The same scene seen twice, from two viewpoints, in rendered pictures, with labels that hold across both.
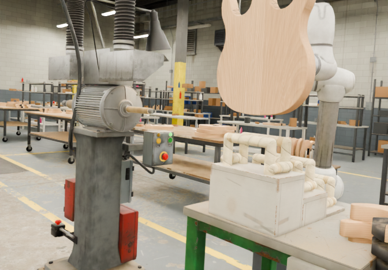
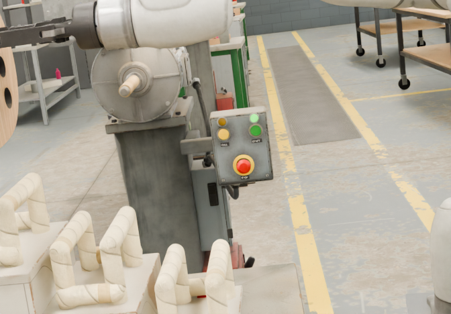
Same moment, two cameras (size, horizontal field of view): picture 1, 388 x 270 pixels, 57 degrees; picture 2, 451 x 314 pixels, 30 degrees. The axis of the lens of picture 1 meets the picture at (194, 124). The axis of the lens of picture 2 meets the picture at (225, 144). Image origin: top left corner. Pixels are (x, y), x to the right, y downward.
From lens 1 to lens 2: 159 cm
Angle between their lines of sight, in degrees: 48
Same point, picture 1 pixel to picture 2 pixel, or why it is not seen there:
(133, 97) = (149, 55)
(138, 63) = (55, 12)
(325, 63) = (146, 14)
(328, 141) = not seen: outside the picture
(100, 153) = (138, 159)
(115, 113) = (115, 91)
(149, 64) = not seen: hidden behind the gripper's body
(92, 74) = not seen: hidden behind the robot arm
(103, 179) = (152, 206)
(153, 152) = (217, 157)
